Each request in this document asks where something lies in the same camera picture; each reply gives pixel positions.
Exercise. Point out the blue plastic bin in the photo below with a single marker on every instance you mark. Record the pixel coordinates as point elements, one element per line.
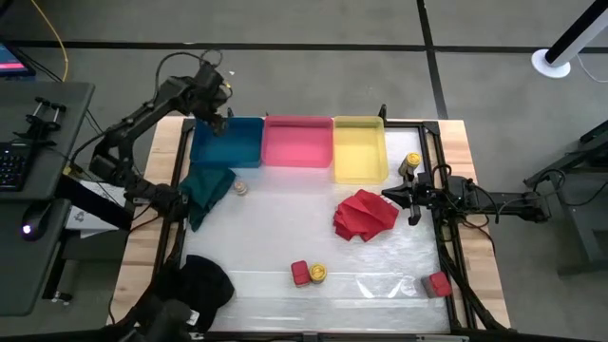
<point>237,147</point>

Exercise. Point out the monitor with pink screen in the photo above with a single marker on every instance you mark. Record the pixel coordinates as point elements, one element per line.
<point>12,62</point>

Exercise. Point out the grey desk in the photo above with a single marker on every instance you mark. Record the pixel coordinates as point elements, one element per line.
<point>62,152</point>

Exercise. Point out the black metal cart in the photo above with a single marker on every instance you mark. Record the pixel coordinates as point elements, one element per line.
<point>579,214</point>

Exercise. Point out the white printed paper box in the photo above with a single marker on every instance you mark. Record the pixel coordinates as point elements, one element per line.
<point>83,221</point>

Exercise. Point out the pink plastic bin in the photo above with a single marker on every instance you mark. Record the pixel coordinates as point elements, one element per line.
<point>297,142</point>

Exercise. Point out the red-lid patterned spice tin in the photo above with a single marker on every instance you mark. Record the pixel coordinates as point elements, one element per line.
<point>300,274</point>

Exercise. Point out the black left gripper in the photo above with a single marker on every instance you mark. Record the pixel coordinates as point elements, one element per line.
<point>209,92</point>

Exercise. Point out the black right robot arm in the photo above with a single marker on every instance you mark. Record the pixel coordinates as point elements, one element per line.
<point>503,199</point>

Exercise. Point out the yellow plastic bin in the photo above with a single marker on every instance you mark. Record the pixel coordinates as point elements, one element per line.
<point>358,152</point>

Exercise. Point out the black keyboard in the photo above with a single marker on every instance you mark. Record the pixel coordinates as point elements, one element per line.
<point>12,166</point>

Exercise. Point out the teal cloth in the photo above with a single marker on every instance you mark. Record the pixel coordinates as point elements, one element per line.
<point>204,190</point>

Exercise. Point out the glossy white table mat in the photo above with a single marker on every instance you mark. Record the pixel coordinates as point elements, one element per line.
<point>285,228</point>

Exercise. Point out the black computer mouse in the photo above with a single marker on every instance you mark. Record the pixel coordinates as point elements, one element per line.
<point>35,221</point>

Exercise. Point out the red block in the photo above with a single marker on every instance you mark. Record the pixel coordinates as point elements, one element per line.
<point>439,284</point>

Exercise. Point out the black metal table frame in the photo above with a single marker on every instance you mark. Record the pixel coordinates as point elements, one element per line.
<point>163,247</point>

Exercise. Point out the red cloth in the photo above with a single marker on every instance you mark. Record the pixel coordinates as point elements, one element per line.
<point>366,216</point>

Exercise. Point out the yellow-lid glass spice jar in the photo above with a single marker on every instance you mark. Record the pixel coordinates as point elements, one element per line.
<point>241,187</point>
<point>411,160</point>
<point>318,273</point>

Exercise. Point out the black clamp stand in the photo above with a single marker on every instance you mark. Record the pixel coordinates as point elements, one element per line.
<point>43,119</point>

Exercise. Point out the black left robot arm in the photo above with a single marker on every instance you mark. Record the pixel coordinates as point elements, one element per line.
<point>138,119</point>

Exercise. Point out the white and black floor stand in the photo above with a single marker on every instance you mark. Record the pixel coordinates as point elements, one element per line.
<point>551,66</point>

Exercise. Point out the black knit beanie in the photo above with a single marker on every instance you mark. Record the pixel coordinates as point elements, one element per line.
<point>199,290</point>

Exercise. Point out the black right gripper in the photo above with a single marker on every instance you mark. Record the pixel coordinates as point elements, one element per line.
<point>425,195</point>

